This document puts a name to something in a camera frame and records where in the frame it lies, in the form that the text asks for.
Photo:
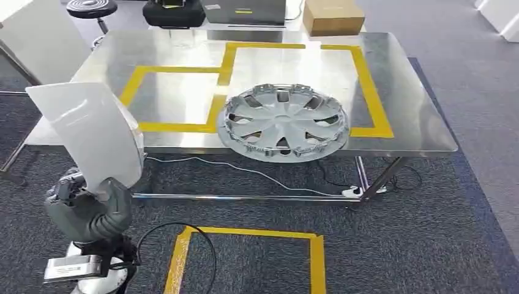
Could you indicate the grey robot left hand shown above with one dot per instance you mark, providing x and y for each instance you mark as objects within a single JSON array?
[{"x": 87, "y": 215}]

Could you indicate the white curved body panel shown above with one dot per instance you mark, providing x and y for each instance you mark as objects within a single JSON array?
[{"x": 91, "y": 130}]

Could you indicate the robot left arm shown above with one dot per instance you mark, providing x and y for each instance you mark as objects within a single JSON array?
[{"x": 107, "y": 280}]

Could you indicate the small yellow tape rectangle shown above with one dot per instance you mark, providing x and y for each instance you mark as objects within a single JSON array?
[{"x": 178, "y": 127}]

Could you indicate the white partition board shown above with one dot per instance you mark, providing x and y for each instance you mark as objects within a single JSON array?
[{"x": 40, "y": 36}]

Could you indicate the black round stool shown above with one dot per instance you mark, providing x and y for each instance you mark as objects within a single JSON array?
[{"x": 91, "y": 7}]

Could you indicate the silver wheel hubcap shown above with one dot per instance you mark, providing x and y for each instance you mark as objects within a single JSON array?
[{"x": 284, "y": 121}]

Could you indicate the black bag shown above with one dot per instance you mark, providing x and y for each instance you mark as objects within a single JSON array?
[{"x": 174, "y": 14}]

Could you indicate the worn yellow tape outline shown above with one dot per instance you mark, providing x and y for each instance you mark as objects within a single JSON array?
[{"x": 318, "y": 263}]

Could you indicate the grey laptop case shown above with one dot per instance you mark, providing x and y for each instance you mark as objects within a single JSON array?
[{"x": 243, "y": 12}]

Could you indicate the white power strip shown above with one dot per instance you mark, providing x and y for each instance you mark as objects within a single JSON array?
[{"x": 352, "y": 191}]

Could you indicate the large yellow tape rectangle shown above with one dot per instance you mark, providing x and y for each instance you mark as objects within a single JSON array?
[{"x": 371, "y": 93}]

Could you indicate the brown cardboard box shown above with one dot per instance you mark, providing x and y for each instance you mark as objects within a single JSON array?
[{"x": 332, "y": 18}]

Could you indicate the steel bench table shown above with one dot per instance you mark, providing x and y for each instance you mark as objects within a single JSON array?
[{"x": 405, "y": 101}]

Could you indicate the white platform block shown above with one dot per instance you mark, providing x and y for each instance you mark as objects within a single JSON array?
[{"x": 500, "y": 18}]

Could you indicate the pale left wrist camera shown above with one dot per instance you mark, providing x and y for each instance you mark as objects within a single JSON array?
[{"x": 71, "y": 268}]

